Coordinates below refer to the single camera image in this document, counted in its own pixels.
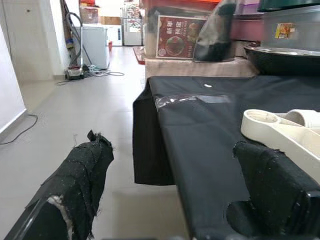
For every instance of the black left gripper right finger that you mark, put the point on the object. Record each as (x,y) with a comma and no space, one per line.
(275,185)

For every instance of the silver fridge with magnets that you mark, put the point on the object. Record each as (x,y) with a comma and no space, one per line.
(132,25)

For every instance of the black wok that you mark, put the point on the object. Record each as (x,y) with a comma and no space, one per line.
(275,62)

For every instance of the white chest freezer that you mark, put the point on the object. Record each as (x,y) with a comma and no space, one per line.
(93,45)

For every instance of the small white scrap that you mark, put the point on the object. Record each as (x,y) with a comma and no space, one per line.
(207,86)

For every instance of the upright vacuum cleaner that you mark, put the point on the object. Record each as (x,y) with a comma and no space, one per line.
(73,72)

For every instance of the white small appliance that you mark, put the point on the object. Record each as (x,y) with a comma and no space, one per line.
(113,35)

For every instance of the clear plastic storage container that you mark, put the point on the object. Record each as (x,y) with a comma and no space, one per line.
(305,27)

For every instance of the black tablecloth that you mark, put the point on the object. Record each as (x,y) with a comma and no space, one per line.
(200,140)

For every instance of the white plastic table top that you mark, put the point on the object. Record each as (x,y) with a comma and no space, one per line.
(275,131)

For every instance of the brown cardboard box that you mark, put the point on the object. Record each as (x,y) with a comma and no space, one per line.
(110,20)

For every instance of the clear tape strip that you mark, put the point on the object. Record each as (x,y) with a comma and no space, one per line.
(190,100)

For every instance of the black bag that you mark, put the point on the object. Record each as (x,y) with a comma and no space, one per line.
(215,37)

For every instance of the beige cloth covered bench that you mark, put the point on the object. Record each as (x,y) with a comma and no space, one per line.
(187,67)

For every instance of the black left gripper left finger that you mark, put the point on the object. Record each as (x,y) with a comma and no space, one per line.
(75,185)

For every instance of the white plastic table leg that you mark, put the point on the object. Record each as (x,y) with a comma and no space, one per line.
(307,117)

